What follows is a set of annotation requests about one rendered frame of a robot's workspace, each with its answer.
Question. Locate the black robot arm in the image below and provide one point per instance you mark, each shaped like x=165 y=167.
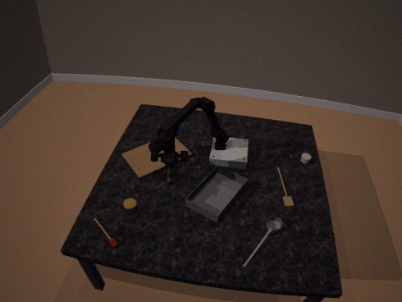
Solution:
x=171 y=125

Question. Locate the yellow round disc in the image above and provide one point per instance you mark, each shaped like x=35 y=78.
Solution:
x=130 y=204

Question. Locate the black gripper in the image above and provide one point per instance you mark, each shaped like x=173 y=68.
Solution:
x=183 y=155

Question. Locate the grey cylinder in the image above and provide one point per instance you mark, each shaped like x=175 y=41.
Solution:
x=305 y=158

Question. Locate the brown wooden board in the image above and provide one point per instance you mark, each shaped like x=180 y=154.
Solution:
x=139 y=159

